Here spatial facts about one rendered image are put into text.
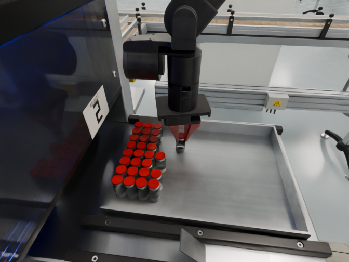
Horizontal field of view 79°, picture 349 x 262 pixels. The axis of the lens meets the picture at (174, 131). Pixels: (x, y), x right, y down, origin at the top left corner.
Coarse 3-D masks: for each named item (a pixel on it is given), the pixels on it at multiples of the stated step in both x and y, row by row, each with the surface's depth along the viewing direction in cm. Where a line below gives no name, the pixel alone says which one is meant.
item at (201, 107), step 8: (168, 88) 38; (176, 88) 36; (184, 88) 37; (192, 88) 36; (160, 96) 43; (168, 96) 39; (176, 96) 37; (184, 96) 37; (192, 96) 38; (200, 96) 43; (160, 104) 41; (168, 104) 41; (176, 104) 38; (184, 104) 38; (192, 104) 39; (200, 104) 41; (208, 104) 41; (160, 112) 39; (168, 112) 39; (176, 112) 39; (184, 112) 39; (192, 112) 39; (200, 112) 39; (208, 112) 40; (160, 120) 39
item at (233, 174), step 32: (224, 128) 54; (256, 128) 52; (192, 160) 48; (224, 160) 48; (256, 160) 48; (160, 192) 42; (192, 192) 42; (224, 192) 42; (256, 192) 42; (288, 192) 41; (192, 224) 35; (224, 224) 34; (256, 224) 37; (288, 224) 37
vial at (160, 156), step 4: (160, 152) 43; (156, 156) 43; (160, 156) 43; (164, 156) 43; (156, 160) 43; (160, 160) 42; (164, 160) 43; (156, 164) 44; (160, 164) 43; (164, 164) 44; (156, 168) 45; (160, 168) 44; (164, 168) 44
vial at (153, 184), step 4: (152, 180) 38; (156, 180) 38; (148, 184) 38; (152, 184) 38; (156, 184) 38; (148, 188) 39; (152, 188) 37; (156, 188) 38; (152, 192) 38; (156, 192) 38; (152, 196) 39; (156, 196) 39; (152, 200) 40; (156, 200) 40
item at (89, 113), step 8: (96, 96) 37; (104, 96) 41; (88, 104) 35; (104, 104) 41; (88, 112) 35; (104, 112) 41; (88, 120) 35; (96, 120) 38; (88, 128) 36; (96, 128) 38
